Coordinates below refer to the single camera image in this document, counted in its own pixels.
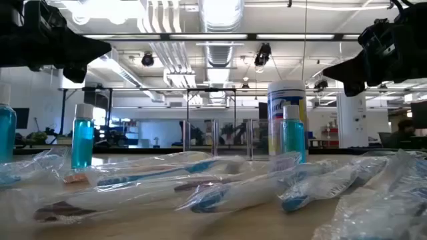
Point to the orange white toothbrush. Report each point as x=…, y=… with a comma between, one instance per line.
x=76, y=179

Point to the purple white toothbrush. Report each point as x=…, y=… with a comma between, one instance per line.
x=63, y=210

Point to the black workstation frame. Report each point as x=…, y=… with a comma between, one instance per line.
x=63, y=113

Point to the person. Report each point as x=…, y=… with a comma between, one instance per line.
x=404, y=131

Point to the pile of blue toothbrushes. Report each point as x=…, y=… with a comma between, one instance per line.
x=418, y=193

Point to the white building pillar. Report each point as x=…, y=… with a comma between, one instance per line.
x=350, y=113

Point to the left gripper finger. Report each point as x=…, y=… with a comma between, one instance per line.
x=66, y=40
x=75, y=71

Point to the black ceiling camera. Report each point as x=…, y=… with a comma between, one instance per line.
x=147, y=59
x=263, y=55

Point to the Lysol wipes canister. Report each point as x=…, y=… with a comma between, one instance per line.
x=287, y=93

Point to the clear plastic organizer holder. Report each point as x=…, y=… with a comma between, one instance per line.
x=215, y=140

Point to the white LED light bar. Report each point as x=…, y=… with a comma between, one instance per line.
x=121, y=36
x=295, y=36
x=208, y=36

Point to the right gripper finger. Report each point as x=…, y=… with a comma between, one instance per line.
x=354, y=88
x=373, y=56

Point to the black wall monitor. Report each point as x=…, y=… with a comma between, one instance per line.
x=21, y=118

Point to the black computer monitor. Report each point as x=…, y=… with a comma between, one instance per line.
x=419, y=115

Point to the silver air duct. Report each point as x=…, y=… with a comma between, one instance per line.
x=220, y=53

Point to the small blue mouthwash bottle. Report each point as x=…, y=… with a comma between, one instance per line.
x=293, y=136
x=82, y=143
x=6, y=133

